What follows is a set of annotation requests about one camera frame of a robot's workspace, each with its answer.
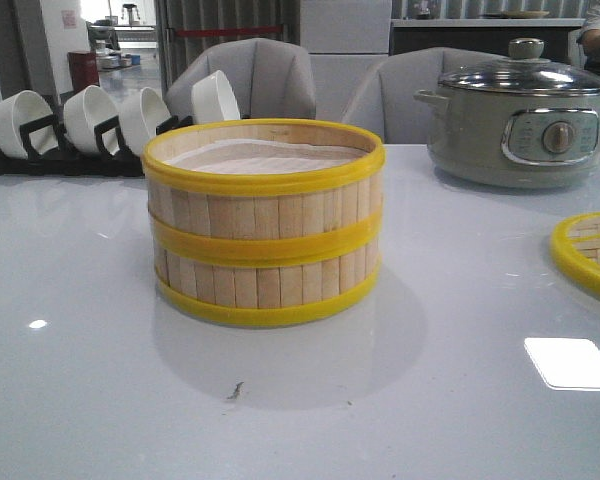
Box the bamboo steamer tray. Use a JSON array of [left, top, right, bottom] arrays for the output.
[[142, 119, 385, 272], [154, 239, 381, 328]]

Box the woven bamboo steamer lid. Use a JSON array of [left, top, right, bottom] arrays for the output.
[[550, 212, 600, 298]]

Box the left grey chair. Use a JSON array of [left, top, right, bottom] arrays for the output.
[[165, 38, 316, 119]]

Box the grey chair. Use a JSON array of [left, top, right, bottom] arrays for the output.
[[165, 38, 316, 119], [340, 47, 498, 144]]

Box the white bowl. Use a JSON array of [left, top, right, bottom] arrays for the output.
[[119, 87, 171, 156], [191, 70, 241, 124], [63, 85, 118, 155], [0, 90, 52, 159]]

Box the right grey chair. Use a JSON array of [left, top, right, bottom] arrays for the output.
[[340, 47, 498, 144]]

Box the white cabinet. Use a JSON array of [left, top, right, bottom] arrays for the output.
[[299, 1, 392, 120]]

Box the grey electric cooking pot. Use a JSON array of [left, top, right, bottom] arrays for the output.
[[414, 85, 600, 189]]

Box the red barrier tape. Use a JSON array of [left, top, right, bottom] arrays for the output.
[[171, 24, 285, 38]]

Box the black bowl rack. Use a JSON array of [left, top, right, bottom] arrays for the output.
[[0, 105, 192, 177]]

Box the red bin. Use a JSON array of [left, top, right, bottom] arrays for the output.
[[67, 51, 100, 93]]

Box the glass pot lid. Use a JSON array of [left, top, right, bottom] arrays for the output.
[[439, 38, 600, 97]]

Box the dark counter with shelf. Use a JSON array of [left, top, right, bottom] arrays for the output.
[[389, 18, 583, 63]]

